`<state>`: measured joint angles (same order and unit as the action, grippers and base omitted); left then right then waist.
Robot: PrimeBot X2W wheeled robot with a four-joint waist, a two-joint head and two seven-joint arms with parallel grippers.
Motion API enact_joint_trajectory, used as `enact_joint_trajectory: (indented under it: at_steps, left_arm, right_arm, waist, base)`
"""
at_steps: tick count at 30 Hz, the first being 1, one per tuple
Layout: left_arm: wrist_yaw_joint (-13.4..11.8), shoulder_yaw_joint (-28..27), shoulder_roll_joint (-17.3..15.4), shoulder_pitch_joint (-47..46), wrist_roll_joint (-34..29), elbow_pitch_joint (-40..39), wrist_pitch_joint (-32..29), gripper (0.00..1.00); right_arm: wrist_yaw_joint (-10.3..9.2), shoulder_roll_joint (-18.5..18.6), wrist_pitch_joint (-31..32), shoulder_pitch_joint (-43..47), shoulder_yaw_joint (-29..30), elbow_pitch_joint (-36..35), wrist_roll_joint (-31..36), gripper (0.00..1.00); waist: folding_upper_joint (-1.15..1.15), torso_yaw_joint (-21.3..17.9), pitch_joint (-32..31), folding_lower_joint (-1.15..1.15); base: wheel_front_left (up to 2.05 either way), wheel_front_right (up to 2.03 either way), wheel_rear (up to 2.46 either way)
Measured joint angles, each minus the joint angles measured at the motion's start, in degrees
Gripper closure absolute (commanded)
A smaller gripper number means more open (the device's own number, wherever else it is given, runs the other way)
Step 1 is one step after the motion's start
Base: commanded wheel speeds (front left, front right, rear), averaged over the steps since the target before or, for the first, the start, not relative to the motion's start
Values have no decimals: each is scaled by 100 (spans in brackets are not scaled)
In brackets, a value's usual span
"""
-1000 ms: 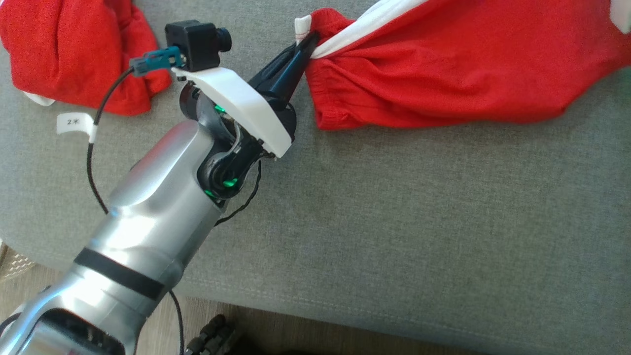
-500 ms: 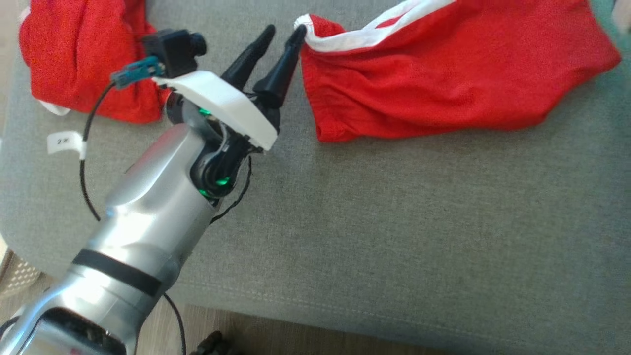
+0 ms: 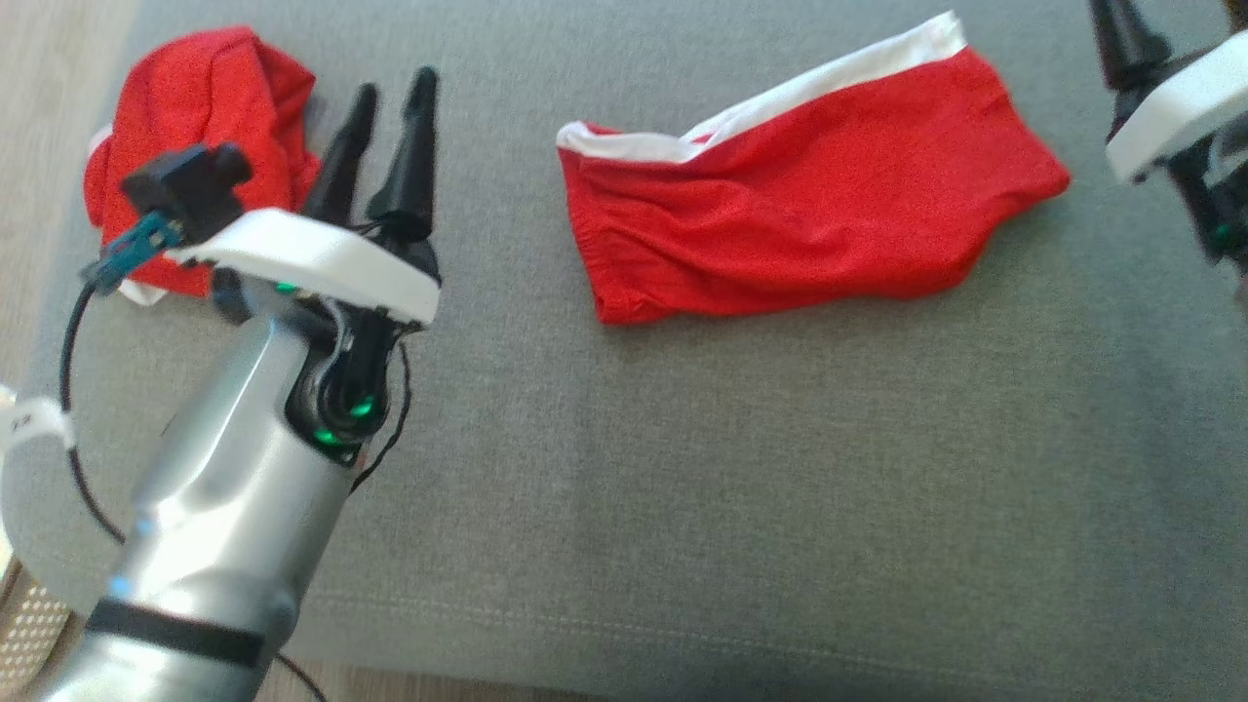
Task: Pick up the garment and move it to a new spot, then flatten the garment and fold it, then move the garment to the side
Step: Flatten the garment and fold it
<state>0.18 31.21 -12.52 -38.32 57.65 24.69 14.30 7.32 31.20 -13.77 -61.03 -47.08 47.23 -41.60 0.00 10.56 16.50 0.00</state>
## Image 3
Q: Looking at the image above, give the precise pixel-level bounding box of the teal camera cable plug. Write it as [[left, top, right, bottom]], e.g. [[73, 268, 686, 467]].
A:
[[80, 213, 181, 295]]

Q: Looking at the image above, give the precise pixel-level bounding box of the grey fabric sofa seat cushion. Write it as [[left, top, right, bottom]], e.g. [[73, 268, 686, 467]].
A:
[[0, 0, 1248, 702]]

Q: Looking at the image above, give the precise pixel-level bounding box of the beige perforated laundry basket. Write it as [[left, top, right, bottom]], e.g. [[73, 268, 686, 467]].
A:
[[0, 448, 108, 702]]

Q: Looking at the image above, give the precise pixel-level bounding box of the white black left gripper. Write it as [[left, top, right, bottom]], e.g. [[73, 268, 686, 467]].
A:
[[164, 66, 442, 469]]

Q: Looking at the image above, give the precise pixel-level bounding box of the red basketball jersey white trim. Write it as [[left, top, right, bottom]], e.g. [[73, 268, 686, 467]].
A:
[[83, 24, 323, 305]]

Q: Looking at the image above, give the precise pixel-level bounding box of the white paper cable label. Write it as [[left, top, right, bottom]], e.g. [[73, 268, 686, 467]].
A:
[[0, 385, 77, 451]]

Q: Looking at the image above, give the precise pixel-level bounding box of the red shorts white stripe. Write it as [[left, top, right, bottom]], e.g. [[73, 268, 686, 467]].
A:
[[556, 12, 1072, 326]]

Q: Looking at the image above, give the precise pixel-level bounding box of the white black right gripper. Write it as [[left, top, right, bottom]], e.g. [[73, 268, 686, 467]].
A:
[[1087, 0, 1248, 269]]

